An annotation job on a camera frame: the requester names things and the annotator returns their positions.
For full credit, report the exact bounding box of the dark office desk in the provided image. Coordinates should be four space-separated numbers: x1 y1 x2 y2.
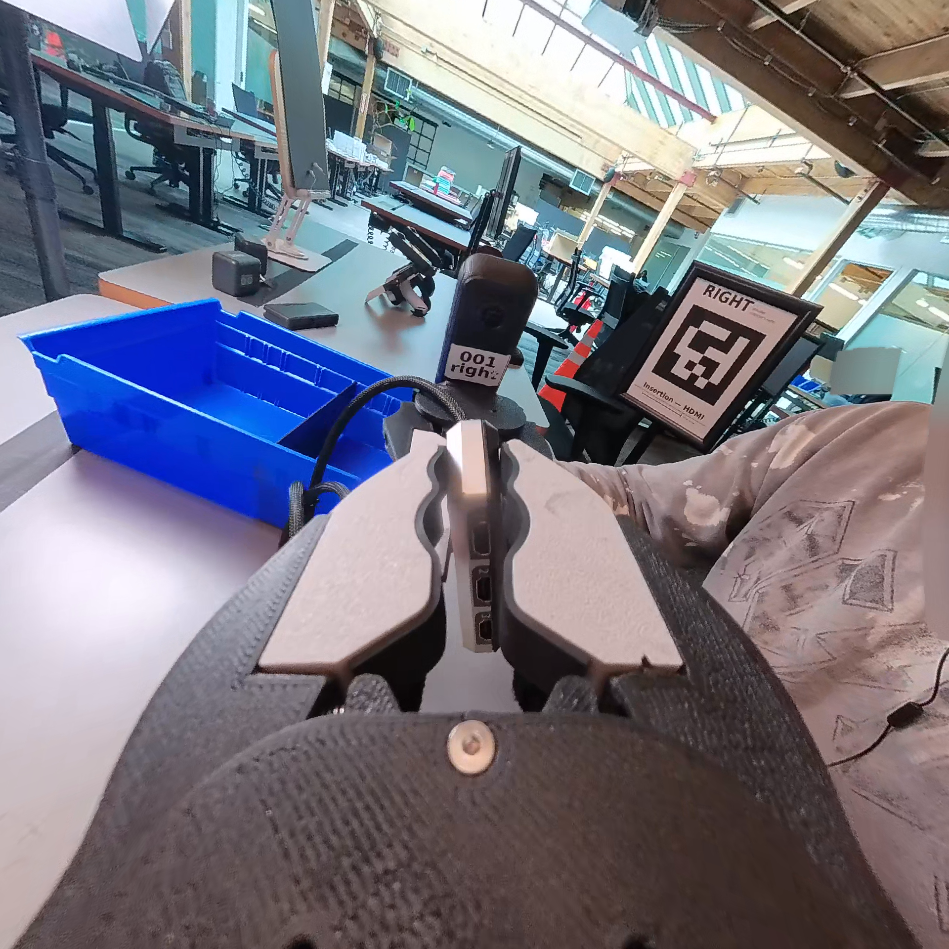
31 50 247 255

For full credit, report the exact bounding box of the framed tag sign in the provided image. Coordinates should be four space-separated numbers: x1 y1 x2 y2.
618 260 824 452

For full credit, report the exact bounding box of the black rolling office chair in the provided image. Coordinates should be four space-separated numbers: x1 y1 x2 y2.
125 59 195 195

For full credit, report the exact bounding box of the person's right forearm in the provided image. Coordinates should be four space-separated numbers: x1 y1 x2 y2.
556 402 931 594

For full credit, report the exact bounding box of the thin black wire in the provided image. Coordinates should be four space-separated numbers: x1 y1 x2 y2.
826 644 949 769

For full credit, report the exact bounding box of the silver adapter hub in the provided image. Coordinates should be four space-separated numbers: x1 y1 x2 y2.
444 419 513 654

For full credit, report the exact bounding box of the small black cube camera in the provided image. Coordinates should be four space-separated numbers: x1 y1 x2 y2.
211 250 266 298

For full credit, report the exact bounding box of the black metal post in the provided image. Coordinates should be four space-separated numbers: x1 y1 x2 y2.
0 0 72 302

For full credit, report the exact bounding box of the blue plastic bin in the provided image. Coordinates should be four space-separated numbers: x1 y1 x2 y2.
18 298 416 529

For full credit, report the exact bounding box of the black computer monitor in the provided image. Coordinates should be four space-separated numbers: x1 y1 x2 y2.
483 145 524 250

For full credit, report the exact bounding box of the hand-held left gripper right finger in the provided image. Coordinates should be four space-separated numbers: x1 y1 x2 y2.
498 439 685 682

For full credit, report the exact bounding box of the flat black box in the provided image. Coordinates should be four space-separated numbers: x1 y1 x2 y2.
262 301 341 332

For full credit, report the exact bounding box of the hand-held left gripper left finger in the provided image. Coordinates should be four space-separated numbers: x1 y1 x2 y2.
257 429 453 679

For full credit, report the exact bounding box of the black clamp device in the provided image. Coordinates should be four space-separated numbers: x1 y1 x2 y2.
365 226 440 318

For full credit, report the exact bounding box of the orange traffic cone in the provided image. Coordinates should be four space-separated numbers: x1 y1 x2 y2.
538 318 606 406

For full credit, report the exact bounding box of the person's patterned shirt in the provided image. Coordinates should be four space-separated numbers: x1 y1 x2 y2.
700 512 949 949

